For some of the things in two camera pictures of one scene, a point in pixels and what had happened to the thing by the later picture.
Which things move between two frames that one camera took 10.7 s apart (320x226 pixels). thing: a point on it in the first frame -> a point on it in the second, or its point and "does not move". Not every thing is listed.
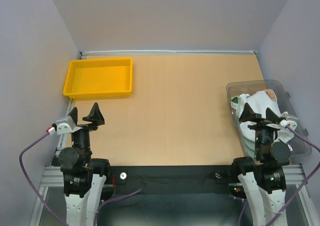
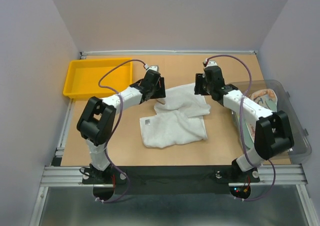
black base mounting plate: x=171 y=180 does not move
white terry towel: x=259 y=101 -> x=180 y=120
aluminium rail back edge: x=83 y=54 does not move
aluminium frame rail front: x=294 y=175 does not move
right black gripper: x=248 y=114 -> x=198 y=87
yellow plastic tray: x=96 y=78 does not move
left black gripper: x=95 y=115 -> x=161 y=92
